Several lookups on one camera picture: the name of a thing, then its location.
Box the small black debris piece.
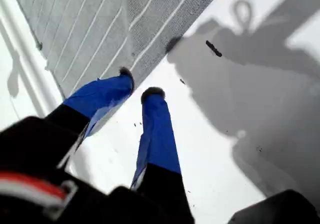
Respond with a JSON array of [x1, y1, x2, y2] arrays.
[[205, 40, 223, 58]]

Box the grey striped towel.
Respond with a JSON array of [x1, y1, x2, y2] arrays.
[[9, 0, 227, 99]]

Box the red white servo wire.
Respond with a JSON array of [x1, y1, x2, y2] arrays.
[[0, 171, 79, 221]]

